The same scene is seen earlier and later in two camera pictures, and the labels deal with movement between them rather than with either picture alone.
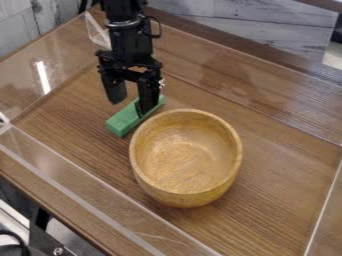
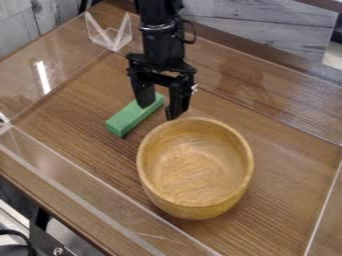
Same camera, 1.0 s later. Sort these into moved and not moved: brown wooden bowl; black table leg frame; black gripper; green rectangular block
Moved: brown wooden bowl; black gripper
Not moved: green rectangular block; black table leg frame
